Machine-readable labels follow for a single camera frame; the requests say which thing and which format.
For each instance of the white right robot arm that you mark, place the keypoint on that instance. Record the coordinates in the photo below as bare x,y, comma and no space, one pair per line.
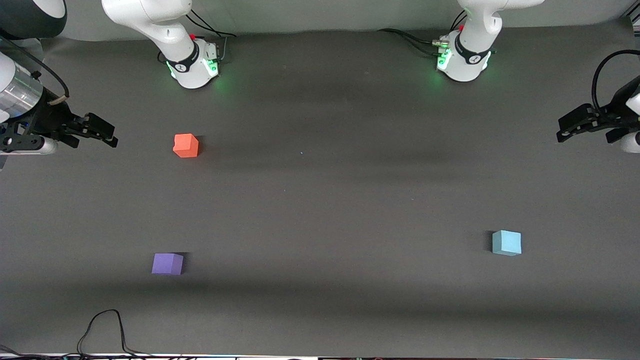
150,15

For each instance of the dark grey table mat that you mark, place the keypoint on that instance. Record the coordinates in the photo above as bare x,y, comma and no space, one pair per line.
320,200

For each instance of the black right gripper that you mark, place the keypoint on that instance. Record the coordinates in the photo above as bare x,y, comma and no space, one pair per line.
46,118

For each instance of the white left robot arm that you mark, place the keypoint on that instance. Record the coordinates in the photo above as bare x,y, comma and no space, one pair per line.
475,55

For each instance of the light blue foam block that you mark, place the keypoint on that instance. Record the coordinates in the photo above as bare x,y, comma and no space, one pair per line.
506,242

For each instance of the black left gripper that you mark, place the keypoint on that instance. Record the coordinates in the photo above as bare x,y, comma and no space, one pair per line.
618,114

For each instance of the purple foam block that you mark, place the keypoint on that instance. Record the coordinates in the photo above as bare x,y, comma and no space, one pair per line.
167,263

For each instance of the orange foam block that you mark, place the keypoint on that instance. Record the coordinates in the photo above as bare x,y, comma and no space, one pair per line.
186,145

